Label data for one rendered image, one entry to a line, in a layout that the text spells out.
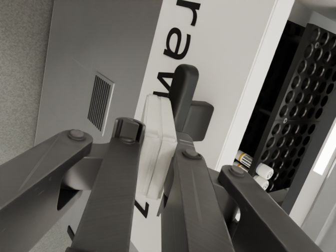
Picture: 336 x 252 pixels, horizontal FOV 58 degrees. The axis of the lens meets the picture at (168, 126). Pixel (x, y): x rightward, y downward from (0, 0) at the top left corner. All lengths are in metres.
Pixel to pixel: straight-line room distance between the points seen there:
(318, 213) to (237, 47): 0.20
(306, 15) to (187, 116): 0.25
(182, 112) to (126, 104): 0.40
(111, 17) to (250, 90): 0.50
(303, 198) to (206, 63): 0.19
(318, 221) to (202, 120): 0.18
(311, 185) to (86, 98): 0.55
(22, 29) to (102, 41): 0.43
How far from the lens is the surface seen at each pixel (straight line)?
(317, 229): 0.35
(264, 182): 0.32
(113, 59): 0.64
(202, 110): 0.20
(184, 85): 0.18
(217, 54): 0.22
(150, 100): 0.17
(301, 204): 0.35
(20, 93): 1.13
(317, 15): 0.43
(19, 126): 1.18
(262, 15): 0.20
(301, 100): 0.33
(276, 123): 0.30
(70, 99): 0.83
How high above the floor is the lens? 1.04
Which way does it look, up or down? 45 degrees down
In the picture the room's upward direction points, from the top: 125 degrees clockwise
